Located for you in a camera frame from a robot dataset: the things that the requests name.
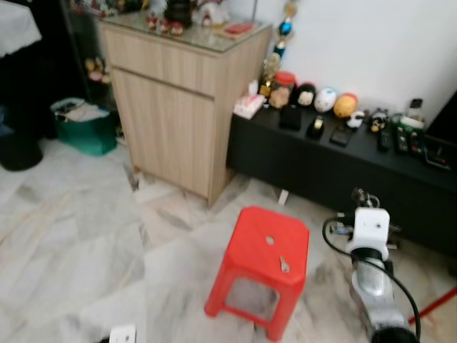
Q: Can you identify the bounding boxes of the black flat tray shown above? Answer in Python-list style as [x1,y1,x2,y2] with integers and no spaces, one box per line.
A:
[425,139,457,171]

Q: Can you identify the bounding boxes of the small panda figure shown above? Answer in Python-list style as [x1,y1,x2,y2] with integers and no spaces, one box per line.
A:
[346,109,366,129]

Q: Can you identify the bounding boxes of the tall blue ball trophy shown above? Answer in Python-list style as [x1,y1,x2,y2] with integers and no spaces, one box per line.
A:
[275,0,299,59]

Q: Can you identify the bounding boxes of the black pot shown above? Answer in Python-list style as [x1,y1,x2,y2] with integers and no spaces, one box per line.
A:
[164,0,194,28]

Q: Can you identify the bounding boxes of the black low console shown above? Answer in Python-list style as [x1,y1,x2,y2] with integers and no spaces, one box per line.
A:
[226,106,457,259]

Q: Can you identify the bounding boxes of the pink tissue box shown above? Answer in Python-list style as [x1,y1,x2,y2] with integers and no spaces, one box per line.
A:
[233,91,266,120]

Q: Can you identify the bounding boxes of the black television screen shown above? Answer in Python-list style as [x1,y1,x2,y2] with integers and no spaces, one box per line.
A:
[421,91,457,144]

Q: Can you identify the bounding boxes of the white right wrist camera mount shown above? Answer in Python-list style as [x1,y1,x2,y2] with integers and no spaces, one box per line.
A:
[347,208,392,261]

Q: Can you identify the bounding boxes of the black remote control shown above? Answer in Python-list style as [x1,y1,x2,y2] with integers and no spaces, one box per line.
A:
[378,129,393,152]

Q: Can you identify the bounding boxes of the light wooden cabinet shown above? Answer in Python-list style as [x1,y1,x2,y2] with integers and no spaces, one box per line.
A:
[98,13,276,207]

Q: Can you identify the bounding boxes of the white house figurine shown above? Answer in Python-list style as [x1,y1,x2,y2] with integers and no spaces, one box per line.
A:
[193,0,231,28]

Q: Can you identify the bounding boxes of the white tablecloth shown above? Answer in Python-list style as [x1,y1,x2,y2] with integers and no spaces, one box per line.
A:
[0,0,43,59]

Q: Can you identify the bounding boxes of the small black figure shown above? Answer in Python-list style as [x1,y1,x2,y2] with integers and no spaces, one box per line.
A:
[369,109,390,134]

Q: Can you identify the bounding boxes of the black mouse head figure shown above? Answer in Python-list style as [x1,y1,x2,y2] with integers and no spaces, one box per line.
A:
[296,82,318,109]

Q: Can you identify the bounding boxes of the flat black device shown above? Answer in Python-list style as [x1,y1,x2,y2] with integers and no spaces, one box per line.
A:
[330,126,353,147]

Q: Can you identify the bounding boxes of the green storage bin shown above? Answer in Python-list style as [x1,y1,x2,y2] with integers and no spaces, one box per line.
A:
[51,97,119,157]

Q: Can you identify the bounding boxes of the black round bin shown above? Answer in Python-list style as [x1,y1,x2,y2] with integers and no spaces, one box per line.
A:
[0,134,44,172]

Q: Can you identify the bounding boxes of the small gold trophy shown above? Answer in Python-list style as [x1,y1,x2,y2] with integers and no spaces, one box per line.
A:
[258,54,281,97]

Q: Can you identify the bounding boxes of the white egg figure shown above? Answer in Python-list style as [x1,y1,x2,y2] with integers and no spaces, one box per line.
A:
[314,86,338,114]

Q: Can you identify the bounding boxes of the red plastic stool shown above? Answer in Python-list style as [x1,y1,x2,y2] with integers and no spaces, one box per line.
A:
[204,206,311,342]

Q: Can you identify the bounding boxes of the clear bottle black cap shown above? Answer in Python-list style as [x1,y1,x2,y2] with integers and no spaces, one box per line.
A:
[406,98,426,129]

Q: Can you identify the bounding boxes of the yellow orange round figure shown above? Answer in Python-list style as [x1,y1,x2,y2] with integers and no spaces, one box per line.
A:
[333,92,360,119]

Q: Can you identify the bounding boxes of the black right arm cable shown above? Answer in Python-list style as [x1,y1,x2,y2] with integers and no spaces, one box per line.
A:
[322,216,423,340]

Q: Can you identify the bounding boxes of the green remote holder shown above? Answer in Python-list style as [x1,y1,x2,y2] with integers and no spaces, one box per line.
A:
[396,118,427,154]

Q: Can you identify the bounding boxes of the black watch stand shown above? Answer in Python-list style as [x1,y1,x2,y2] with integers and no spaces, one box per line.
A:
[306,116,326,140]

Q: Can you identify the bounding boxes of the red lidded jar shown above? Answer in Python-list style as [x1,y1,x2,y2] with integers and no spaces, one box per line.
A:
[270,71,298,109]

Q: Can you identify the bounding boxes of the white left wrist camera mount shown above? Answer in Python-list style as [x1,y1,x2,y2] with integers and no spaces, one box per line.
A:
[109,325,138,343]

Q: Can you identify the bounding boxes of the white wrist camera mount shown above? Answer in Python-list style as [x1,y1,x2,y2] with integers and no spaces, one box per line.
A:
[109,325,138,343]
[347,208,392,261]

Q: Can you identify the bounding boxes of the black square box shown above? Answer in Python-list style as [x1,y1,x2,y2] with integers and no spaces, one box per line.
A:
[278,105,303,131]

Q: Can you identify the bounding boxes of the red tray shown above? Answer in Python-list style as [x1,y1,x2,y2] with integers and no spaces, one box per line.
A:
[223,22,256,39]

